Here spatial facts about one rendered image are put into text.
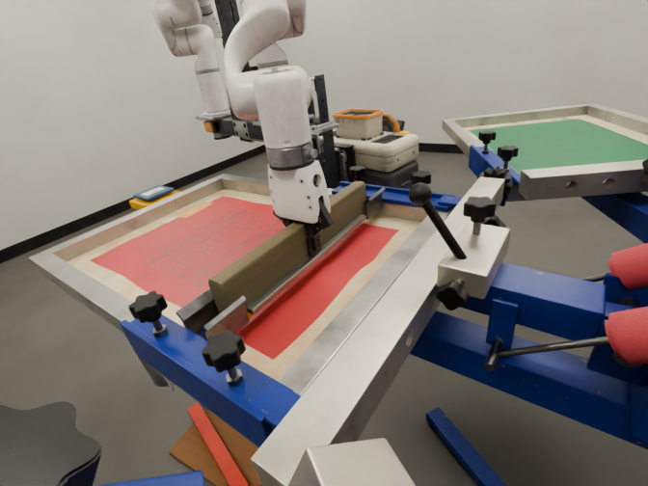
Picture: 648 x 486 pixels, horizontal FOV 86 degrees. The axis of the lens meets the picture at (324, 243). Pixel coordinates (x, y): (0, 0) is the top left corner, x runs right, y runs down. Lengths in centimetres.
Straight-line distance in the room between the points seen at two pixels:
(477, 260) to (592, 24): 384
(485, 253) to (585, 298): 11
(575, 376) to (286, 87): 54
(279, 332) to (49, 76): 393
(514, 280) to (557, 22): 383
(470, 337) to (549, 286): 15
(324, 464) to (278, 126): 45
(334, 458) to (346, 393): 17
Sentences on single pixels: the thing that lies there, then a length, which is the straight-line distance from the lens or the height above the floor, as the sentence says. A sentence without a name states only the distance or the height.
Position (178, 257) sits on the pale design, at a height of 96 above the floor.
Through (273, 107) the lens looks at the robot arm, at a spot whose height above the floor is 126.
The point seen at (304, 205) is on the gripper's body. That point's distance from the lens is 57.
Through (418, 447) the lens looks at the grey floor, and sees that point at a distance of 153.
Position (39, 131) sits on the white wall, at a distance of 422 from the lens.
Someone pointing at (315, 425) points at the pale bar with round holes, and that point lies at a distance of 34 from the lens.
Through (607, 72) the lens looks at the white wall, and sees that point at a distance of 425.
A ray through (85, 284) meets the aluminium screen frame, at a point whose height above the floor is 99.
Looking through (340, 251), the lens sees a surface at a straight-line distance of 71.
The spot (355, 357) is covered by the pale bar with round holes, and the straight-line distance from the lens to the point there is 38.
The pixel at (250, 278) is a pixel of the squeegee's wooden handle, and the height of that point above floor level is 104.
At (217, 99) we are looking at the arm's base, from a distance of 154.
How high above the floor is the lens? 133
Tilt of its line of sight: 30 degrees down
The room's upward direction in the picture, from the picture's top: 8 degrees counter-clockwise
